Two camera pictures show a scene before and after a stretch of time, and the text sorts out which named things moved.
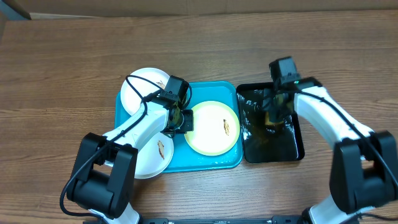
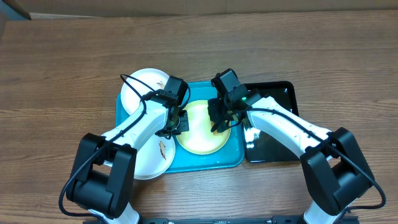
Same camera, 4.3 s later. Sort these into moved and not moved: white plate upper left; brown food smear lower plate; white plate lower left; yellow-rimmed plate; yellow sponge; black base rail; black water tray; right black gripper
Moved: yellow-rimmed plate; right black gripper; yellow sponge
Not moved: white plate upper left; brown food smear lower plate; black base rail; black water tray; white plate lower left
